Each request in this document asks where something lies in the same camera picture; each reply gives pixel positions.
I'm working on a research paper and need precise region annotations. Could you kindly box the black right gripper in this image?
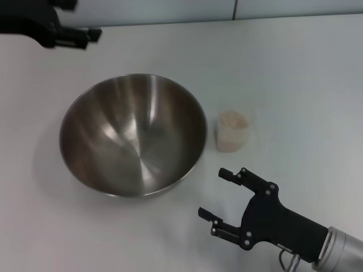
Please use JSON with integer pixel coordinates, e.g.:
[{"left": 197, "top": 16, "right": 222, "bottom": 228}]
[{"left": 197, "top": 167, "right": 329, "bottom": 262}]

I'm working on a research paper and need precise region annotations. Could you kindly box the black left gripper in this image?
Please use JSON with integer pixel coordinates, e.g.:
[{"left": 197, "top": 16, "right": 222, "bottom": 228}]
[{"left": 0, "top": 0, "right": 103, "bottom": 50}]

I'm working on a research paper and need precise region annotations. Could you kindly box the clear plastic measuring cup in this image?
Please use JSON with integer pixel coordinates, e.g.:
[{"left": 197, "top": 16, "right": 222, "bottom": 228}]
[{"left": 216, "top": 109, "right": 258, "bottom": 153}]

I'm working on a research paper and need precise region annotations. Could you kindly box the stainless steel mixing bowl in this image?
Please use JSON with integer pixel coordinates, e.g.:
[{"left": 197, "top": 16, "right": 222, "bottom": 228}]
[{"left": 58, "top": 73, "right": 209, "bottom": 198}]

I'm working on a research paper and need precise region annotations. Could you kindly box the grey cable with metal plug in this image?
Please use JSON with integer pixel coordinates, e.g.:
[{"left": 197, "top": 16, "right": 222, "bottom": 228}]
[{"left": 278, "top": 248, "right": 302, "bottom": 272}]

